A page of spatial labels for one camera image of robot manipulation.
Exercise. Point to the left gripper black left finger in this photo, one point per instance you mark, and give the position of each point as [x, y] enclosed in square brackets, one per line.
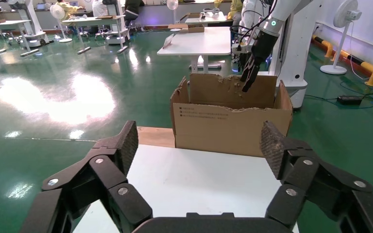
[109, 167]

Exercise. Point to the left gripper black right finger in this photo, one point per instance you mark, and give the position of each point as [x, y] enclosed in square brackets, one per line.
[302, 173]

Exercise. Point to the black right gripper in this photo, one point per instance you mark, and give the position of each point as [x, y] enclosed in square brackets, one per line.
[262, 46]

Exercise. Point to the large open cardboard box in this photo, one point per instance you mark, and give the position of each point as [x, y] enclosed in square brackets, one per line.
[231, 128]

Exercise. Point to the flat cardboard box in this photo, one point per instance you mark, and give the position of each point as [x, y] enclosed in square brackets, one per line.
[195, 29]

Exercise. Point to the white robot torso column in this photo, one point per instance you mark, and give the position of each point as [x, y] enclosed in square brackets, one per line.
[294, 58]

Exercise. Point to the wooden pallet board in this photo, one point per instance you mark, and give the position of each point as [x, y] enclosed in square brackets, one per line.
[156, 136]

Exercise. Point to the white rectangular table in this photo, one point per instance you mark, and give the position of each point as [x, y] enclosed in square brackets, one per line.
[3, 23]
[199, 41]
[205, 20]
[90, 20]

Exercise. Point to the person in yellow jacket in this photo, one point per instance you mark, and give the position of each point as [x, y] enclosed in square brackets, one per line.
[66, 7]
[235, 9]

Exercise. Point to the small leaning card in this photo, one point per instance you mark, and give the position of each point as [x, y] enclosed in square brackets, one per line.
[168, 41]

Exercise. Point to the black power adapter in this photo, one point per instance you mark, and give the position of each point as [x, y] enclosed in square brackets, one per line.
[349, 100]

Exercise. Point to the white standing fan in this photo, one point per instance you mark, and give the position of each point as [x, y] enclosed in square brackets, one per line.
[57, 12]
[347, 13]
[172, 4]

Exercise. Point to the yellow black safety barrier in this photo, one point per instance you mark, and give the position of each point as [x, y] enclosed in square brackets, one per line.
[371, 69]

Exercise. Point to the person in dark clothes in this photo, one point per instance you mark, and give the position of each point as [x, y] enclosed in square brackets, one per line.
[131, 8]

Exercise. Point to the person in white shirt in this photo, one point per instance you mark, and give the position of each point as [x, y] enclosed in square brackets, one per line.
[99, 8]

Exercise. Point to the gray wrist camera box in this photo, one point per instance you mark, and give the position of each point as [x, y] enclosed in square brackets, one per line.
[239, 49]

